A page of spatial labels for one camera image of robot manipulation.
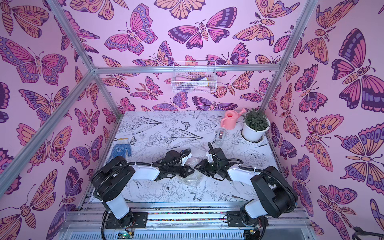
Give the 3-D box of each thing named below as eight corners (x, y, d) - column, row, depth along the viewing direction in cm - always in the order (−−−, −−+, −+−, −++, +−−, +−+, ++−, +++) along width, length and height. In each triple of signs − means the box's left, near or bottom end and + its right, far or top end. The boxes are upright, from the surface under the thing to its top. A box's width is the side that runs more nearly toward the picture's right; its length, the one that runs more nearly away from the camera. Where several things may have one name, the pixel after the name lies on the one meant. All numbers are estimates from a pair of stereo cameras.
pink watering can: (219, 126, 113) (221, 116, 105) (231, 113, 122) (234, 103, 114) (230, 133, 109) (233, 123, 101) (242, 119, 118) (245, 109, 109)
